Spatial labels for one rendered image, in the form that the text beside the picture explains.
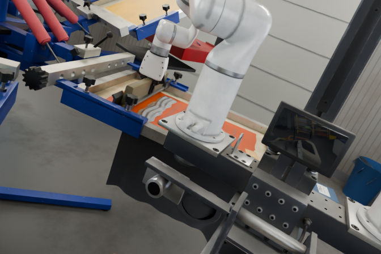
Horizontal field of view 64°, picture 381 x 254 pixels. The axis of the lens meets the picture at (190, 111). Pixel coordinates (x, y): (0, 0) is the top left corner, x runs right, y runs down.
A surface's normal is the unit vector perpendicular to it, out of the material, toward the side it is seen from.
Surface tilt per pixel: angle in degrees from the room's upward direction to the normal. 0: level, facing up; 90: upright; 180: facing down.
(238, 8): 66
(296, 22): 90
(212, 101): 90
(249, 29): 102
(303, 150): 90
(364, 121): 90
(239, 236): 0
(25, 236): 0
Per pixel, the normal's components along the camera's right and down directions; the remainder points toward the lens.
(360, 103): -0.41, 0.17
